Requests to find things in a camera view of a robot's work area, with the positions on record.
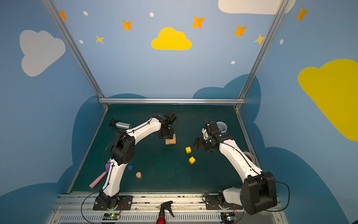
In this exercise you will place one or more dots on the aluminium frame post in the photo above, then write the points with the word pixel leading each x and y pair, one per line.
pixel 272 30
pixel 60 23

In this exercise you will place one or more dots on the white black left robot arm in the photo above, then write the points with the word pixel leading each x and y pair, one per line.
pixel 123 152

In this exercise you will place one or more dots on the white tape roll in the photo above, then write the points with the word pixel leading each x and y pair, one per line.
pixel 250 156

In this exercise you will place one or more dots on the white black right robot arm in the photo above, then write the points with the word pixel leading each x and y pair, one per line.
pixel 258 192

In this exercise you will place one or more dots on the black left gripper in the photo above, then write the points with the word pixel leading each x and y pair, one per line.
pixel 165 133

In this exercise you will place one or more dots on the left controller board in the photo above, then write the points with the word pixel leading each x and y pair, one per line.
pixel 111 217

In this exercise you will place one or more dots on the right controller board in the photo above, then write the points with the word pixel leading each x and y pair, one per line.
pixel 227 218

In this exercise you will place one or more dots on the light blue ceramic mug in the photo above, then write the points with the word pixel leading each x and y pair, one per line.
pixel 222 126

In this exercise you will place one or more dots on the yellow cube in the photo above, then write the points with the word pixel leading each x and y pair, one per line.
pixel 192 160
pixel 188 150

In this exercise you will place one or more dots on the aluminium right frame post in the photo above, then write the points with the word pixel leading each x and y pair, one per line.
pixel 272 30

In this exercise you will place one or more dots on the aluminium left frame post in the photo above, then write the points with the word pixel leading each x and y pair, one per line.
pixel 60 23

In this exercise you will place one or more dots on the controller board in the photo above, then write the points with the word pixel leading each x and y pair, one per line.
pixel 227 218
pixel 111 217

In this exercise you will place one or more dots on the silver spray bottle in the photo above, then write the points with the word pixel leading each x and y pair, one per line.
pixel 119 124

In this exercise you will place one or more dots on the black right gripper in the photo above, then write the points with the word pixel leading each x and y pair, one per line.
pixel 203 144

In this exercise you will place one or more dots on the wooden cylinder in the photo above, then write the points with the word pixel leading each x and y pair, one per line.
pixel 138 175

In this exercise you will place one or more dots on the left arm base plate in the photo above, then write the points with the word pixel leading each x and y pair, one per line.
pixel 115 203

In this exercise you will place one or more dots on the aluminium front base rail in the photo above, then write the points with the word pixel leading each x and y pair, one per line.
pixel 157 208

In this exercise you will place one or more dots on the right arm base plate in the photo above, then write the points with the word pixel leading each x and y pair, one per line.
pixel 212 202

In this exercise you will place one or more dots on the aluminium back frame rail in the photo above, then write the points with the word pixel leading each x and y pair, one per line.
pixel 169 101

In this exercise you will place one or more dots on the red spray bottle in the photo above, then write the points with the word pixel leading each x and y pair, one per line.
pixel 161 216

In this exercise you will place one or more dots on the purple pink brush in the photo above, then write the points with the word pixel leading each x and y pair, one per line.
pixel 98 179

